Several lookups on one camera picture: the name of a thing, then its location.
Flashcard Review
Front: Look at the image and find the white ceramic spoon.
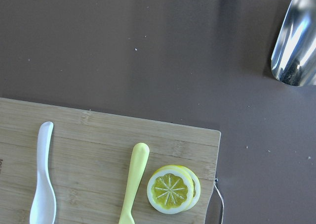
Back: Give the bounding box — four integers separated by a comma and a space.
29, 121, 57, 224

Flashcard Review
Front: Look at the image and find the yellow plastic knife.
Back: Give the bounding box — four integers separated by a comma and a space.
118, 142, 150, 224

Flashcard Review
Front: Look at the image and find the bamboo cutting board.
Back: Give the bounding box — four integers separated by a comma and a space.
0, 98, 221, 224

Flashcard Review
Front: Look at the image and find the lemon slice upper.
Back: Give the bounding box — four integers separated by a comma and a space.
147, 165, 194, 215

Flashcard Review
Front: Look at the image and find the metal scoop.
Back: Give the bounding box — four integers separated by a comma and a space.
271, 0, 316, 87

